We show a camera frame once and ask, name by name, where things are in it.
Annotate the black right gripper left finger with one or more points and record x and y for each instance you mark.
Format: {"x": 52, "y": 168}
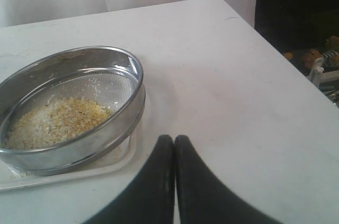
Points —
{"x": 149, "y": 198}

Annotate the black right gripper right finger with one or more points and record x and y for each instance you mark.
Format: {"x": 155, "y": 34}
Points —
{"x": 202, "y": 197}

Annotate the yellow grain mixture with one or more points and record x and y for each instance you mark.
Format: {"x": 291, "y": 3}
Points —
{"x": 56, "y": 122}

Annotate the round steel mesh sieve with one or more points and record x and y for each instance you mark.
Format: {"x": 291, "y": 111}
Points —
{"x": 109, "y": 76}

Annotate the white square tray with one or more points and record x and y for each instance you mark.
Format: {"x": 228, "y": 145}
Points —
{"x": 12, "y": 179}

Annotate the white toy crib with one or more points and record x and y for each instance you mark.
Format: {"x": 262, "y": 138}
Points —
{"x": 318, "y": 76}

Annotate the stuffed toy in striped shirt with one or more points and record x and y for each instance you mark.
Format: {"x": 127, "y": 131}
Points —
{"x": 330, "y": 55}

